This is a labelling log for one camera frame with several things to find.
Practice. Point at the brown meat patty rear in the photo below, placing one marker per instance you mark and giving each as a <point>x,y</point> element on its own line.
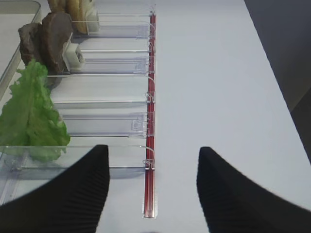
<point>30,41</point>

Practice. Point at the tan bread slice in rack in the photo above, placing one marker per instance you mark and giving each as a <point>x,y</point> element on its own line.
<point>77,10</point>

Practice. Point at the white rectangular tray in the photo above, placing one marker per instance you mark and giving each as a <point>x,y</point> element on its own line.
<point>13,15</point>

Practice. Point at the brown meat patty front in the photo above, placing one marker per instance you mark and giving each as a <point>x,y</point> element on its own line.
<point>56,31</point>

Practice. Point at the white pusher block rear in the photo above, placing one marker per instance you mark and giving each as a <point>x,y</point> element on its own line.
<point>92,20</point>

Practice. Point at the white pusher block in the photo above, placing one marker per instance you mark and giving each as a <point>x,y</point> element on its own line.
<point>73,57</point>
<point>92,20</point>

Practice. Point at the clear acrylic food rack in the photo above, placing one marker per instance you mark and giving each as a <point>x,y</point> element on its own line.
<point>111,101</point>

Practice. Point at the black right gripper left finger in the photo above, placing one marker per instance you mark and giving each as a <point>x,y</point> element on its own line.
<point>72,202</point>

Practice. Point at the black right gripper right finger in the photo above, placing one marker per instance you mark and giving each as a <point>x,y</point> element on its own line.
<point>232,203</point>

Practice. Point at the brown meat patty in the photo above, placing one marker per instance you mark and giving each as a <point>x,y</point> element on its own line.
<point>30,41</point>
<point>56,31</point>

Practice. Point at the green lettuce leaf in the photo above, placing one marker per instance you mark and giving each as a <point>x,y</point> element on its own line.
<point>29,121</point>

